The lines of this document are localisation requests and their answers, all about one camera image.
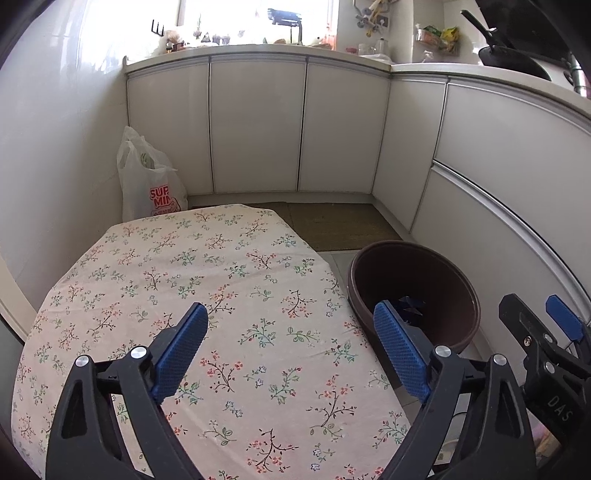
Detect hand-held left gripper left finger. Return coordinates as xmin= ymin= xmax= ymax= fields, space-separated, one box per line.
xmin=45 ymin=302 xmax=209 ymax=480

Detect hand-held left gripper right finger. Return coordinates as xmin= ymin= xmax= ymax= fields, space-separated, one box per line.
xmin=373 ymin=301 xmax=539 ymax=480

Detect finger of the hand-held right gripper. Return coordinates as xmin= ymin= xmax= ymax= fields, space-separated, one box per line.
xmin=545 ymin=295 xmax=591 ymax=352
xmin=498 ymin=293 xmax=573 ymax=393

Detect dark blue packet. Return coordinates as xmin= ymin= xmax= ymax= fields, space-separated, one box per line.
xmin=390 ymin=295 xmax=428 ymax=326

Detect brown round bin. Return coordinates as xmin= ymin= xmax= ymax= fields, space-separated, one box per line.
xmin=347 ymin=240 xmax=482 ymax=356

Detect person's right hand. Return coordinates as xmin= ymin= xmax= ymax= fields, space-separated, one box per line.
xmin=531 ymin=413 xmax=571 ymax=460

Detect floral tablecloth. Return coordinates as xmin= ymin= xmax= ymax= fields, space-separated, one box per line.
xmin=10 ymin=203 xmax=411 ymax=480

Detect white plastic shopping bag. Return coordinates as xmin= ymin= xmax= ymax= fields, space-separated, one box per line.
xmin=116 ymin=126 xmax=189 ymax=221

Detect white kitchen cabinet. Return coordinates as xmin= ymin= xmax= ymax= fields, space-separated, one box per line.
xmin=126 ymin=54 xmax=392 ymax=197
xmin=372 ymin=74 xmax=591 ymax=324

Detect metal pipe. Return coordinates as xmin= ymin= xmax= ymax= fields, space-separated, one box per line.
xmin=567 ymin=51 xmax=591 ymax=97

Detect white kitchen countertop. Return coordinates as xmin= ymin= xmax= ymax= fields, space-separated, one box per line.
xmin=122 ymin=44 xmax=591 ymax=100

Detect black frying pan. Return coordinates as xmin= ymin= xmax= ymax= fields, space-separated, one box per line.
xmin=461 ymin=10 xmax=561 ymax=81

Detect yellow snack bag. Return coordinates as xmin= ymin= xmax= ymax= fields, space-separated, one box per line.
xmin=441 ymin=27 xmax=461 ymax=56

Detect green snack bag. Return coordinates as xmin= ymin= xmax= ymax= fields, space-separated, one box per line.
xmin=418 ymin=25 xmax=444 ymax=47

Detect row of small ornaments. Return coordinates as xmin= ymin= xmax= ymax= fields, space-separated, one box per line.
xmin=164 ymin=28 xmax=250 ymax=49

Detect hanging kitchen utensils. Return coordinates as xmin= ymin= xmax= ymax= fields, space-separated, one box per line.
xmin=355 ymin=0 xmax=391 ymax=38

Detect bright window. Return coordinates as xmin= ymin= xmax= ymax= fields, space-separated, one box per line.
xmin=178 ymin=0 xmax=340 ymax=44

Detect blue rack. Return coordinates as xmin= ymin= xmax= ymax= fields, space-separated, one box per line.
xmin=267 ymin=7 xmax=303 ymax=26

